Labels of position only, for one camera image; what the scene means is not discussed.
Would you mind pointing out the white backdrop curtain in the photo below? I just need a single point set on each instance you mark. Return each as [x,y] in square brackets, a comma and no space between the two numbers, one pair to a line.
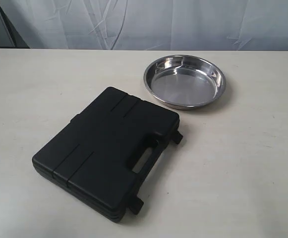
[170,25]

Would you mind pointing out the black plastic tool case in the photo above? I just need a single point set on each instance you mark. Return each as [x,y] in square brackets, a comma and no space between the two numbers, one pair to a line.
[104,154]

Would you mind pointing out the round stainless steel tray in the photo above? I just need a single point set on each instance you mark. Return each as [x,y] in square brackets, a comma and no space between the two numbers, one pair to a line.
[184,82]

